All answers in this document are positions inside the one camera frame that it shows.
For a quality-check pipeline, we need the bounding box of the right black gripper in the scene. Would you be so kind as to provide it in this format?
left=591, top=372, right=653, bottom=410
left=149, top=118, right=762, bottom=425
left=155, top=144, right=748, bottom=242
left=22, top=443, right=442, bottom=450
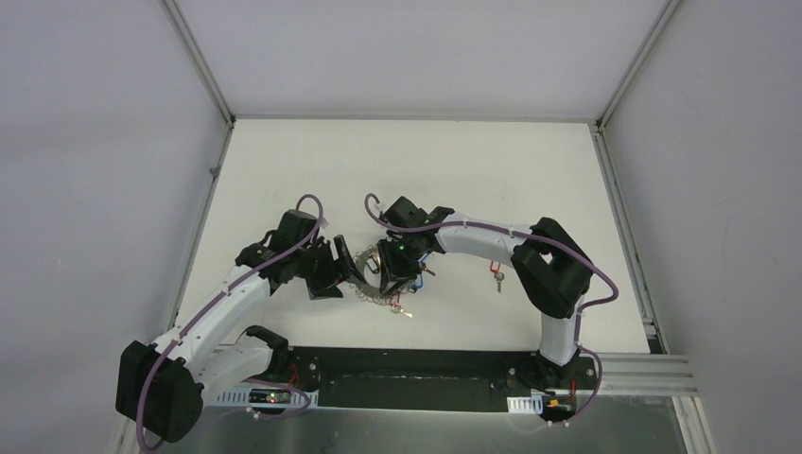
left=377, top=233, right=423, bottom=294

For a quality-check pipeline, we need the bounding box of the metal disc keyring holder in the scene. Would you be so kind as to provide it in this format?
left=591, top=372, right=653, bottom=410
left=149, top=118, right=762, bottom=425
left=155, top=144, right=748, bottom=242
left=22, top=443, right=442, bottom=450
left=350, top=246, right=418, bottom=319

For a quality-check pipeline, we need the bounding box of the key with red tag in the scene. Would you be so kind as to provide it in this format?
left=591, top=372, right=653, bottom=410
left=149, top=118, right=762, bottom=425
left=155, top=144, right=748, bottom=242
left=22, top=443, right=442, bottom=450
left=489, top=261, right=505, bottom=293

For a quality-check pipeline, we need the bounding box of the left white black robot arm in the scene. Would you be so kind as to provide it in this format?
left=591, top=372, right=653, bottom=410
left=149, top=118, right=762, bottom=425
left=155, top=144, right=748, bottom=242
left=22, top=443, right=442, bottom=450
left=115, top=209, right=364, bottom=443

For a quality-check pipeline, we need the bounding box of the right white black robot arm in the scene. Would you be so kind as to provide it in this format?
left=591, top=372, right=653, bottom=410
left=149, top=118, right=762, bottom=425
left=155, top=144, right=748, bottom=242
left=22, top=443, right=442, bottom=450
left=365, top=194, right=592, bottom=388

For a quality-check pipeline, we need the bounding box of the blue tag on keyring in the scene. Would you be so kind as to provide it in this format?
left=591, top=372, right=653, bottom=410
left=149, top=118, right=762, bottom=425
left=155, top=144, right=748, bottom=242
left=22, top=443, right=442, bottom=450
left=411, top=253, right=436, bottom=292

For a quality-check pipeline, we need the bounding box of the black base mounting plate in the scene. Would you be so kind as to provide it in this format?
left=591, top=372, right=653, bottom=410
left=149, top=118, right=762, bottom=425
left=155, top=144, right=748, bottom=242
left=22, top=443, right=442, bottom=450
left=257, top=347, right=599, bottom=413

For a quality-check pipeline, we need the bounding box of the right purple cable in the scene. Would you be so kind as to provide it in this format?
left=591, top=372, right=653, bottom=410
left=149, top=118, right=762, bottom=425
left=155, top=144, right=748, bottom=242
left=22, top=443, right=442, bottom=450
left=364, top=192, right=620, bottom=433

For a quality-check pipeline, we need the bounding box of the white slotted cable duct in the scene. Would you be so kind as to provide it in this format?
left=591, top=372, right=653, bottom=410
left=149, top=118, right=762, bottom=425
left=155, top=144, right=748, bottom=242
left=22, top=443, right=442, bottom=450
left=207, top=385, right=318, bottom=410

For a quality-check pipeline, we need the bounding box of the aluminium frame rail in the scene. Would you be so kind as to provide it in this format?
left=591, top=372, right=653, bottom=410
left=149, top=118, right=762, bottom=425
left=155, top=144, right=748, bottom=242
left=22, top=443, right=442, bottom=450
left=600, top=318, right=698, bottom=397

